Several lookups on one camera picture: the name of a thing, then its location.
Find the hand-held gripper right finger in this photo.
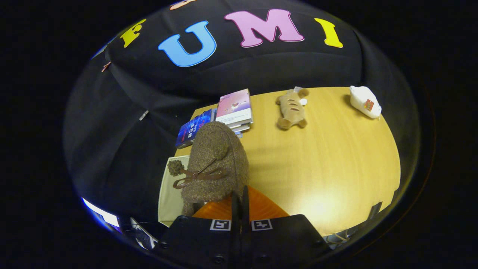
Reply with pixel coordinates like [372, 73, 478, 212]
[242, 186, 329, 269]

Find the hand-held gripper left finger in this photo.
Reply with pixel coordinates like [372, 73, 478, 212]
[156, 192, 242, 269]

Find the brown fuzzy shoe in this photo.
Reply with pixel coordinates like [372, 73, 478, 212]
[167, 121, 250, 216]

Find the green fabric storage box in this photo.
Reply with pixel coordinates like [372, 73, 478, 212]
[158, 155, 192, 227]

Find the dark blue book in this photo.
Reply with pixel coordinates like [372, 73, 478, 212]
[175, 108, 217, 149]

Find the pink cover book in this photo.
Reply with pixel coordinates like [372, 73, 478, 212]
[215, 89, 253, 126]

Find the tan bread plush toy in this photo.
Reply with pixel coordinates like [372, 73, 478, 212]
[276, 88, 310, 130]

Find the computer monitor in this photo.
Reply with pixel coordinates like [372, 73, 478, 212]
[82, 198, 120, 228]

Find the black backdrop cloth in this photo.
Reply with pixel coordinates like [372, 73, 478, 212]
[63, 0, 420, 225]

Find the white soft packet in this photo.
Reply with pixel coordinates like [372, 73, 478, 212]
[350, 86, 382, 119]

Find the white cable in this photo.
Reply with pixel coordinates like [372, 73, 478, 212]
[325, 232, 351, 245]

